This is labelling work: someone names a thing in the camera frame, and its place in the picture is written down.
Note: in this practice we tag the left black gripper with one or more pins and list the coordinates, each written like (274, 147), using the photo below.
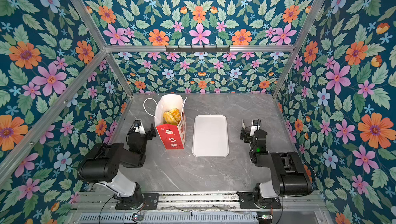
(148, 132)

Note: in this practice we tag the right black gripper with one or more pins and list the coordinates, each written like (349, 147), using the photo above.
(247, 133)

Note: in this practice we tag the long fake bread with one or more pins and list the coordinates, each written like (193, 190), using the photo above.
(169, 118)

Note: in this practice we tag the red white paper bag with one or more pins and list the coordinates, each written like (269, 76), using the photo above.
(172, 137)

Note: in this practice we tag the round fake bread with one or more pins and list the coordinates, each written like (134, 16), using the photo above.
(176, 114)

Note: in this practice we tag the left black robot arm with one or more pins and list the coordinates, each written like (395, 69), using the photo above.
(101, 166)

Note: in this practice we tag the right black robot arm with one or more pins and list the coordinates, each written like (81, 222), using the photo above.
(288, 174)

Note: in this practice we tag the white rectangular tray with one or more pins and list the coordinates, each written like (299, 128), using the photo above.
(210, 137)

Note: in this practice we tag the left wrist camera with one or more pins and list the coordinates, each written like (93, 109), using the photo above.
(138, 127)

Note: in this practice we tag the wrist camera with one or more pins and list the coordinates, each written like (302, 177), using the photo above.
(256, 125)
(138, 127)

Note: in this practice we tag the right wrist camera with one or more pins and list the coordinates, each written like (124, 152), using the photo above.
(256, 125)

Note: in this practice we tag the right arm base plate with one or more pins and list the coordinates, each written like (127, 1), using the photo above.
(250, 200)

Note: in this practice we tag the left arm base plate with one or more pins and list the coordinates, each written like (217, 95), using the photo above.
(145, 201)

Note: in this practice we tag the black hook rail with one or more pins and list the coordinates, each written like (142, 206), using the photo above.
(197, 49)

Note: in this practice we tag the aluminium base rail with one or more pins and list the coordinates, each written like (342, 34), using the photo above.
(199, 201)

